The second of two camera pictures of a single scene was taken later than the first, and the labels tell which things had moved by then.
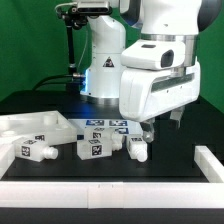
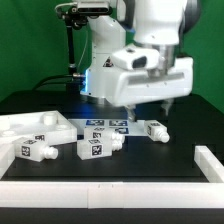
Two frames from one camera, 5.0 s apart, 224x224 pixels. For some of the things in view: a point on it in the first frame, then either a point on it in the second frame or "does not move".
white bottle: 136,147 → 156,131
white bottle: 33,149 does not move
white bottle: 99,148 does not move
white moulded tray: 56,128 does not move
